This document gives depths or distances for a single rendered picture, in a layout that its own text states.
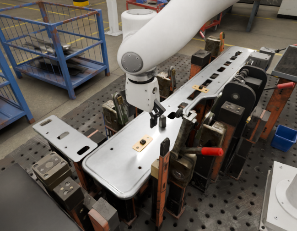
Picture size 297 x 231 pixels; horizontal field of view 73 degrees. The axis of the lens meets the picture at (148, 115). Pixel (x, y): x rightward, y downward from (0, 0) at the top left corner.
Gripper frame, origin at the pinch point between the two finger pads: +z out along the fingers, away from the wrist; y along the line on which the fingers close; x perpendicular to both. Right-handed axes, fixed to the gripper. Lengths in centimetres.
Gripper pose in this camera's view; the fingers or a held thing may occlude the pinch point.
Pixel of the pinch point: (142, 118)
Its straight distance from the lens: 65.4
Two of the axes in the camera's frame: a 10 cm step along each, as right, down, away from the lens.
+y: -7.9, -3.9, 4.7
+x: -6.1, 5.1, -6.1
